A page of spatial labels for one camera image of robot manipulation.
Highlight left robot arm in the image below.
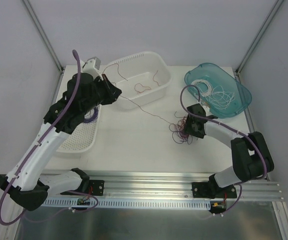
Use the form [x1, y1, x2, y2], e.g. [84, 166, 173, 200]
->
[0, 73, 122, 211]

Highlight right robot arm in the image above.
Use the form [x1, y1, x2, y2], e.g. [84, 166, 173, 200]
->
[183, 103, 275, 199]

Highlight white deep plastic basket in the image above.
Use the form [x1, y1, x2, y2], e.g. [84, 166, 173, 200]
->
[103, 51, 172, 110]

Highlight teal transparent plastic bin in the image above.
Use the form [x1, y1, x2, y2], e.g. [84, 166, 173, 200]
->
[184, 62, 252, 119]

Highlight white perforated flat basket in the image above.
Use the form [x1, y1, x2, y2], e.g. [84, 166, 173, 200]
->
[56, 106, 100, 154]

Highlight red wire in basket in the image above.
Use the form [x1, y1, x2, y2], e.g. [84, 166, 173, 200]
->
[134, 71, 162, 96]

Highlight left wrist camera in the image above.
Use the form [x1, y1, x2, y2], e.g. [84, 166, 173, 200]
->
[82, 57, 101, 79]

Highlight purple wire coil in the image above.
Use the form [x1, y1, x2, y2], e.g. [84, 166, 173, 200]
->
[83, 107, 99, 125]

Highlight aluminium mounting rail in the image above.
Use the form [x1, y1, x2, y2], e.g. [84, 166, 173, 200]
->
[84, 170, 285, 202]

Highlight white slotted cable duct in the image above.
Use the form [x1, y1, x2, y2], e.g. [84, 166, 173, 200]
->
[42, 197, 211, 211]

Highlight left aluminium frame post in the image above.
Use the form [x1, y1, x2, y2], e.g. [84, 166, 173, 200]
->
[21, 0, 64, 73]

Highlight aluminium frame post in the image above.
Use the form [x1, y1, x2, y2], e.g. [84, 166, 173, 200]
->
[236, 0, 285, 76]
[21, 0, 64, 73]

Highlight right aluminium frame post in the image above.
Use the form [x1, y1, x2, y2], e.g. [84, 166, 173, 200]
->
[236, 0, 285, 76]

